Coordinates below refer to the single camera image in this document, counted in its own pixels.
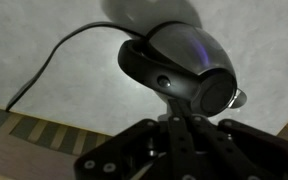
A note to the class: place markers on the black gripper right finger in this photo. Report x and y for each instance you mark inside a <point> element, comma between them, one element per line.
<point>250,153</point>

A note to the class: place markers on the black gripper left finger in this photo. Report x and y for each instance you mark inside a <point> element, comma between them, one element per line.
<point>180,150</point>

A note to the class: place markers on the stainless steel electric kettle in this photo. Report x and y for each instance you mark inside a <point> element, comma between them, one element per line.
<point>184,60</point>

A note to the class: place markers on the wooden chair with narrow slats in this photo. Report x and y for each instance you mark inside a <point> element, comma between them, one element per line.
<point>24,146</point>

